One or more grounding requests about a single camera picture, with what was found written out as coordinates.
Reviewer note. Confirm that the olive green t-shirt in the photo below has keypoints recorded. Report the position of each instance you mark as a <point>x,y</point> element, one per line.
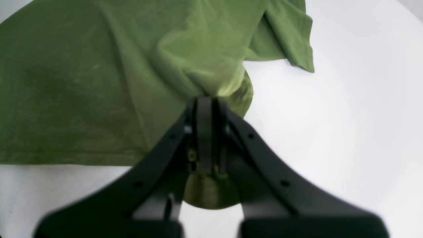
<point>99,82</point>

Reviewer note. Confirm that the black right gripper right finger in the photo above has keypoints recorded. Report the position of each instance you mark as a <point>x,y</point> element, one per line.
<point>276,201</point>

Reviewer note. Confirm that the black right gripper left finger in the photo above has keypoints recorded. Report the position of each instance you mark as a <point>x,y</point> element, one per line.
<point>146,201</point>

